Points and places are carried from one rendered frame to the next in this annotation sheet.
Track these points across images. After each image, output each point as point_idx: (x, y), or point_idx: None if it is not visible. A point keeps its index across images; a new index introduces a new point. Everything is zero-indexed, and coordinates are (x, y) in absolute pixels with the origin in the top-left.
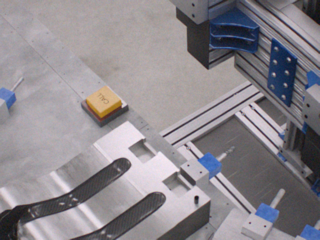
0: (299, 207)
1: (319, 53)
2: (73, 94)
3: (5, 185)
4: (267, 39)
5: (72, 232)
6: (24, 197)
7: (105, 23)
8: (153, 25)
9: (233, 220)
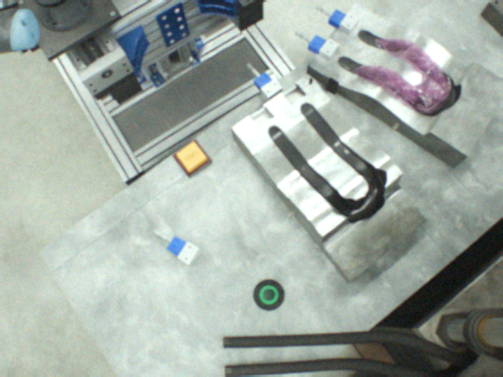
0: (206, 77)
1: None
2: (172, 187)
3: (268, 241)
4: (150, 23)
5: (339, 164)
6: (314, 199)
7: None
8: None
9: (318, 65)
